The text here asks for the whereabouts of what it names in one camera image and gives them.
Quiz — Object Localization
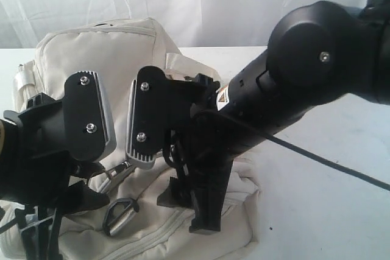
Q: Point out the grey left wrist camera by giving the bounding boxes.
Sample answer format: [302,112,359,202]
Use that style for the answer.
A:
[61,71,116,162]

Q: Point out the cream fabric duffel bag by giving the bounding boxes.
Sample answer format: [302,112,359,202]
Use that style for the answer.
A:
[13,18,260,259]

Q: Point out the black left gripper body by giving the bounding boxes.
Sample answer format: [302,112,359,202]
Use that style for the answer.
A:
[5,94,79,259]

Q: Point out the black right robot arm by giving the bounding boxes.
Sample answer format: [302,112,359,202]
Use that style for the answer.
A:
[157,0,389,234]

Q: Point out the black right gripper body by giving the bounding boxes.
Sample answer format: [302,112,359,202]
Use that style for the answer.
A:
[163,74,233,233]

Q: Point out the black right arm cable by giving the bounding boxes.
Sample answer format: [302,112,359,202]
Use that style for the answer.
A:
[268,0,390,191]

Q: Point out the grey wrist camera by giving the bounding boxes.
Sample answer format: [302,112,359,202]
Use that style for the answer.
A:
[61,71,116,162]
[126,66,168,170]

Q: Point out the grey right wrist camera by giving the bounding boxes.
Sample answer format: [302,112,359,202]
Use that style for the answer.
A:
[126,66,168,170]

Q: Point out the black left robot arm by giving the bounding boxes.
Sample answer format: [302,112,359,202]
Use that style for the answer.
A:
[1,93,109,259]

